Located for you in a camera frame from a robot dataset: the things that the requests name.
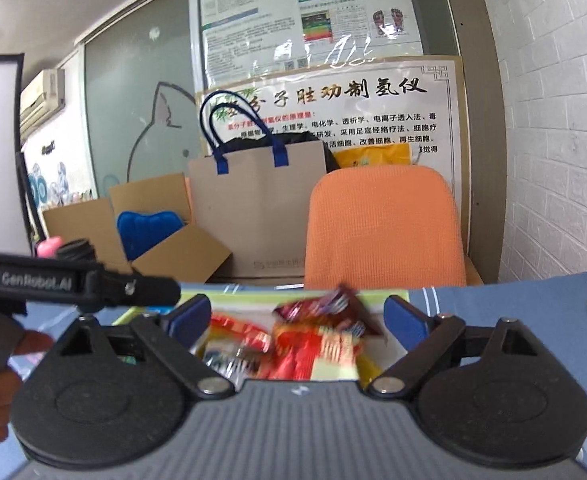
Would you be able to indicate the brown cardboard box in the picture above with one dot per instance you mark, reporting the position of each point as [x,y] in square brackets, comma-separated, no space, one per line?
[191,255]

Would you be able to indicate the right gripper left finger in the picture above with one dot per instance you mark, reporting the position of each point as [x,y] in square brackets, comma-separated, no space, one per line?
[169,338]

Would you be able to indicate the red yellow biscuit pack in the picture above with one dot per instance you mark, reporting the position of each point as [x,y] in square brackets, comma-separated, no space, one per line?
[248,335]

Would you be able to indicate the brown paper bag blue handles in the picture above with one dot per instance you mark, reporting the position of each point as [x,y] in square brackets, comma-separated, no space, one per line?
[256,201]

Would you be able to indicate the black tumbler cup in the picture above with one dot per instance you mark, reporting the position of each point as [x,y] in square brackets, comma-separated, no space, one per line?
[77,250]

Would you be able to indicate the dark red dates pack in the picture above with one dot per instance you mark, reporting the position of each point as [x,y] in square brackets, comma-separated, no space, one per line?
[341,310]

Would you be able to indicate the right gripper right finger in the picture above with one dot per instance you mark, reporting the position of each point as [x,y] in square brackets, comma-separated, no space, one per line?
[428,341]

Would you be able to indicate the silver crisps snack bag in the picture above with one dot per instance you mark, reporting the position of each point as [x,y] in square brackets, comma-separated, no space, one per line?
[235,363]

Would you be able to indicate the red snack bag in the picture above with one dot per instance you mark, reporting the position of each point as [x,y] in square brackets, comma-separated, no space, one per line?
[304,353]

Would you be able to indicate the scientific wall poster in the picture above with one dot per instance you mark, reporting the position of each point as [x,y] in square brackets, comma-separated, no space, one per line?
[236,40]

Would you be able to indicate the pink lid clear bottle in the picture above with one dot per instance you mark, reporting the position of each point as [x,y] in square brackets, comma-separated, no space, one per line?
[48,248]

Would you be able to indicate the green cardboard box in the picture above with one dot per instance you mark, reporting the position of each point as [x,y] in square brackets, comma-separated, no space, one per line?
[256,305]

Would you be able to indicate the chinese text poster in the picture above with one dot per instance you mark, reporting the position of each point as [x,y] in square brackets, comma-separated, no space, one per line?
[419,101]

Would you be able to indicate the wall air conditioner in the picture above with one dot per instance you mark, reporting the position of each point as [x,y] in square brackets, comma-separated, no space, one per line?
[41,99]

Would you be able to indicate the yellow plastic bag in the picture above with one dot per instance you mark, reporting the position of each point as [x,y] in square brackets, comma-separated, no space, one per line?
[375,155]

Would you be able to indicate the orange chair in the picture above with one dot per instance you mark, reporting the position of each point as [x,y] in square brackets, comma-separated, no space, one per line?
[383,227]

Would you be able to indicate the blue plastic chair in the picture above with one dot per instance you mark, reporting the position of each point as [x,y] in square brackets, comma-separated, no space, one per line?
[141,232]

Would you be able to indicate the person left hand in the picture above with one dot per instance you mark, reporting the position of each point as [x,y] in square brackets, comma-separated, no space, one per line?
[3,389]

